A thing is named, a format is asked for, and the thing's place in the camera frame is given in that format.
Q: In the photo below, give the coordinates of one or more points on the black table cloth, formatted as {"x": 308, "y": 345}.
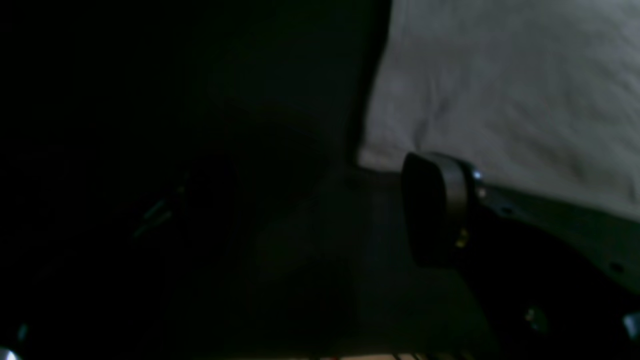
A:
{"x": 178, "y": 182}

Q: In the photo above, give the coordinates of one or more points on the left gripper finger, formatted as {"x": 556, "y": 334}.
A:
{"x": 555, "y": 280}

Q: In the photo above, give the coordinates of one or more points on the grey T-shirt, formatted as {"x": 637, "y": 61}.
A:
{"x": 542, "y": 95}

